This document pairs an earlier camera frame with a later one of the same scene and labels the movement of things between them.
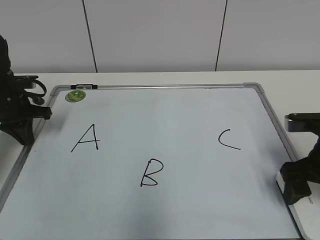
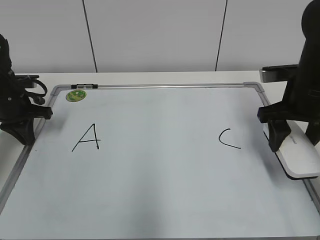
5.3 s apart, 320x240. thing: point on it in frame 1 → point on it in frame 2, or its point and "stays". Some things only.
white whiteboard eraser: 306,212 → 300,158
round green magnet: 74,96 stays
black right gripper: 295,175 → 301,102
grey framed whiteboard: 152,161 stays
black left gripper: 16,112 stays
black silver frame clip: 84,86 stays
